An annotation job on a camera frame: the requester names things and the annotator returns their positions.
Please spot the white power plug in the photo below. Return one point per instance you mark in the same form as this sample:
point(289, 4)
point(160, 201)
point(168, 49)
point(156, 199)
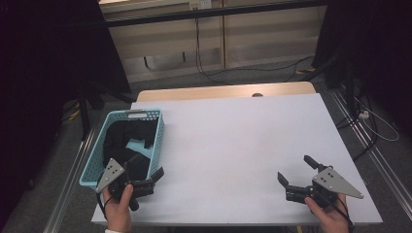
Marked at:
point(364, 114)

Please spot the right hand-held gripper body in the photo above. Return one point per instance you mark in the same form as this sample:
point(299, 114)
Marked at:
point(330, 181)

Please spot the black pants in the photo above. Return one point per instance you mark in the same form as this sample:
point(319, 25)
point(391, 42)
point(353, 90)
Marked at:
point(123, 136)

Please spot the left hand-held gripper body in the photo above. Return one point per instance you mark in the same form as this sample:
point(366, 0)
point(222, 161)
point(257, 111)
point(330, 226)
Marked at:
point(111, 171)

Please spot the white wall socket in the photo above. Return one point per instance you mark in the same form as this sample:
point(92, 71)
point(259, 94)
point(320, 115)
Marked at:
point(200, 4)

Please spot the person's right hand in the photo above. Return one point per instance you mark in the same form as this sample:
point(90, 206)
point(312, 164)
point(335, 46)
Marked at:
point(330, 220)

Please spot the aluminium floor rail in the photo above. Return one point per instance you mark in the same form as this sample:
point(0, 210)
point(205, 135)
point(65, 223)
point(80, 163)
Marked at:
point(382, 165)
point(69, 184)

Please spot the black horizontal bar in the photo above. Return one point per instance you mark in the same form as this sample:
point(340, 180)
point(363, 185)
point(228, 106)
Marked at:
point(210, 13)

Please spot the narrow black curtain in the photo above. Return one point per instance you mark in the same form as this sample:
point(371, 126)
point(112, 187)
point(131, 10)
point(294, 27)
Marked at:
point(382, 48)

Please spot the wooden table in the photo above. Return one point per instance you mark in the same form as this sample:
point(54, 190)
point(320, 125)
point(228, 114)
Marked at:
point(162, 93)

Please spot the beige wooden cabinet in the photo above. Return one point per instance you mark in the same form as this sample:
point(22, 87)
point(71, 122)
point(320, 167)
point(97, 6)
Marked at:
point(259, 39)

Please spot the white table cover sheet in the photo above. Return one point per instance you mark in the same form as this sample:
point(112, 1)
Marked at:
point(324, 110)

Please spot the person's left hand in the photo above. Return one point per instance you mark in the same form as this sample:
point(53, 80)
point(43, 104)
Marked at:
point(118, 213)

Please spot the black metal stand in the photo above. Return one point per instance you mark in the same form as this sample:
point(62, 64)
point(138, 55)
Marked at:
point(85, 116)
point(348, 84)

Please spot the wide black curtain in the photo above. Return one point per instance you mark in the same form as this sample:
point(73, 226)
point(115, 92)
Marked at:
point(39, 64)

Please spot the light blue plastic basket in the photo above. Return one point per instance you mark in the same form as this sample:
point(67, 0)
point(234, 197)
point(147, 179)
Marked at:
point(97, 152)

